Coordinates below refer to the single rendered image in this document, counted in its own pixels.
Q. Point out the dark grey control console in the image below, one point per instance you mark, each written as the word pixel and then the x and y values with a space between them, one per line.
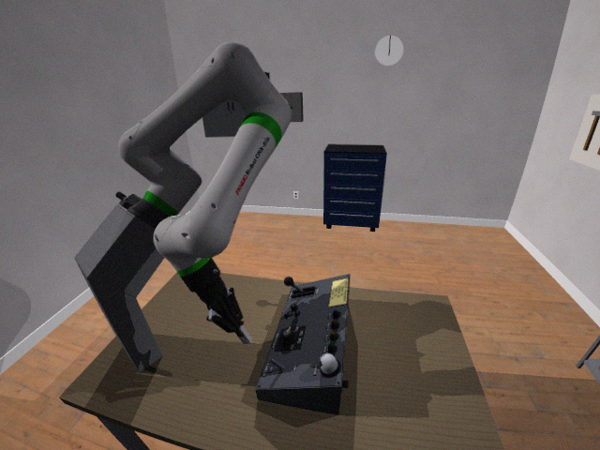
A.
pixel 294 373

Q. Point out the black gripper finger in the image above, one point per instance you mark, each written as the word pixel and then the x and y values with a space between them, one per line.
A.
pixel 234 308
pixel 227 322

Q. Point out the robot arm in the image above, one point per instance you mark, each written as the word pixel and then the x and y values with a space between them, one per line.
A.
pixel 190 241

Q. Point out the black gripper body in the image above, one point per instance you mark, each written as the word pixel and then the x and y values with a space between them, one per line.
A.
pixel 211 295

